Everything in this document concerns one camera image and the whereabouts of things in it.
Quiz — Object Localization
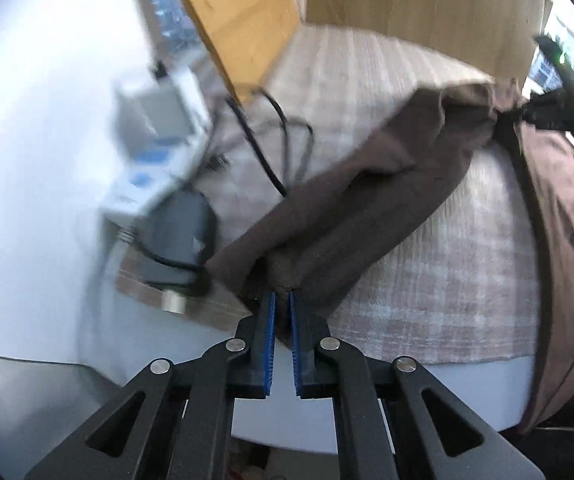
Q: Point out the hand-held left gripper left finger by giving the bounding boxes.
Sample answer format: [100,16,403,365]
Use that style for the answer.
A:
[24,292,278,480]

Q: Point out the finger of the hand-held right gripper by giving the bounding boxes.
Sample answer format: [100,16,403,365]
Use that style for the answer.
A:
[518,91,564,128]

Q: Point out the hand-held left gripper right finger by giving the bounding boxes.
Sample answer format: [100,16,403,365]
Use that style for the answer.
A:
[287,292,545,480]

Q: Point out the brown zip-up garment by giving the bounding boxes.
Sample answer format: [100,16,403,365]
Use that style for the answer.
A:
[206,77,574,436]

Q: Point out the large window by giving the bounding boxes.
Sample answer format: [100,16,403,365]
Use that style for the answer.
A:
[530,0,574,88]

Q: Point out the black power adapter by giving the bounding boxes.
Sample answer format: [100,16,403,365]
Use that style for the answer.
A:
[139,190,218,311]

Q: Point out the wooden board panels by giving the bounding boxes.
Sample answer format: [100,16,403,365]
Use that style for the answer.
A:
[307,0,548,81]

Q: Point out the plaid bed blanket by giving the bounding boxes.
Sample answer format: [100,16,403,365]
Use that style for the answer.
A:
[117,25,543,366]

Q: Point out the white electrical box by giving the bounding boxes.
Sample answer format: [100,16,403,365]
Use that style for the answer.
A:
[99,67,214,221]

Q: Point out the wooden headboard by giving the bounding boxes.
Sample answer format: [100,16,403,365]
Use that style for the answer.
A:
[159,0,303,106]

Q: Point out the small window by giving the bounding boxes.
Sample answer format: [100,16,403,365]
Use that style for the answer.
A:
[137,0,204,58]

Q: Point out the black cable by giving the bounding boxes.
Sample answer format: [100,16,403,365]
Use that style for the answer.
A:
[224,87,315,197]

